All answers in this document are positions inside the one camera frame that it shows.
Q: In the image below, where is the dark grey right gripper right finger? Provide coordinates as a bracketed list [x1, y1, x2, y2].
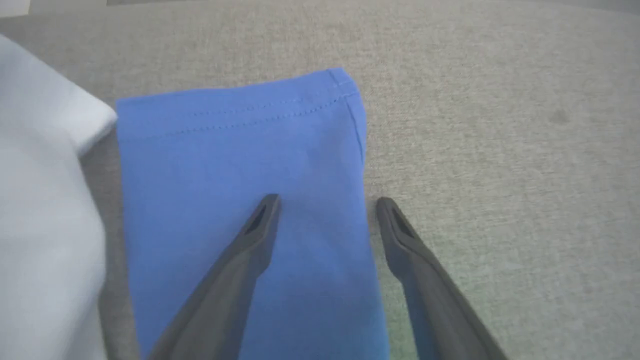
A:
[375, 196, 510, 360]

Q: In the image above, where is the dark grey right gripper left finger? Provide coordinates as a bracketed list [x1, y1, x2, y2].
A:
[146, 193, 282, 360]

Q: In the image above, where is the white and blue t-shirt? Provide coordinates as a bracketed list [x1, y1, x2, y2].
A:
[0, 34, 392, 360]

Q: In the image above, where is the grey fabric sofa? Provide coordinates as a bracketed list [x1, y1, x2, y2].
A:
[0, 0, 640, 360]

